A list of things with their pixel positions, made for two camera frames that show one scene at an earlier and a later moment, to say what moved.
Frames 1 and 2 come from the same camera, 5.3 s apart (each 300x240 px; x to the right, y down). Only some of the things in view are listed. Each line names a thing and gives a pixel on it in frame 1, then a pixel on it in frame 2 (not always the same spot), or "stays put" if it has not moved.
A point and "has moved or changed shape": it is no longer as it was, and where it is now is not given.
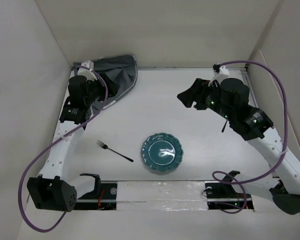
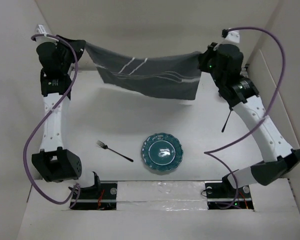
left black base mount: x=104 y=198 stays put
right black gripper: x=196 y=92 → x=204 y=57
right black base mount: x=224 y=197 stays put
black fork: x=106 y=147 stays put
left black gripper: x=97 y=83 → x=80 y=46
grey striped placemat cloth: x=123 y=70 has moved or changed shape
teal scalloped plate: x=162 y=151 stays put
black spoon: x=222 y=130 stays put
